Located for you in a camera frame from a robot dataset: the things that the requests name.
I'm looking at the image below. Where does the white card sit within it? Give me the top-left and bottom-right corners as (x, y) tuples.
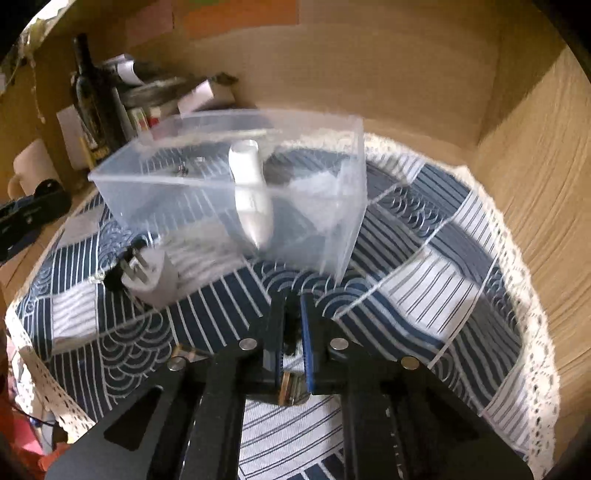
(177, 80), (235, 115)

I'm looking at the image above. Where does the orange sticky note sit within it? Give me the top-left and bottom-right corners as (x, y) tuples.
(176, 0), (300, 39)

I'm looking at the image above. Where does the pink sticky note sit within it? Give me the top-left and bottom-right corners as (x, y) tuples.
(124, 0), (174, 48)

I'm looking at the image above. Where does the white plug adapter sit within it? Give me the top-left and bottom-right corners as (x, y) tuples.
(121, 247), (179, 310)

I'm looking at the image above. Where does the blue white patterned cloth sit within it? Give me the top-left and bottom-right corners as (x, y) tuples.
(6, 135), (560, 479)

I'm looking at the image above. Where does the dark wine bottle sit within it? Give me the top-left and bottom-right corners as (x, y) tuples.
(71, 33), (125, 158)

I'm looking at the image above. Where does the white handheld massager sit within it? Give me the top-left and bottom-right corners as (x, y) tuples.
(228, 140), (274, 250)

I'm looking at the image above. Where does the pink mug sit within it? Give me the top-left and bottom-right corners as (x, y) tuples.
(7, 138), (61, 200)

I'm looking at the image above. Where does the clear plastic storage box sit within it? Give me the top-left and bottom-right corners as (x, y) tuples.
(89, 109), (367, 279)

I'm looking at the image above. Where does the stack of papers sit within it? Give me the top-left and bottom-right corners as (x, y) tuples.
(101, 54), (240, 135)

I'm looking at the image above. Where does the silver metal clip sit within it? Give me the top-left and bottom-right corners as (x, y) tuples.
(277, 371), (310, 407)

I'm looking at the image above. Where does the white paper note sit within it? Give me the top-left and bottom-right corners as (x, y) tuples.
(56, 105), (94, 171)

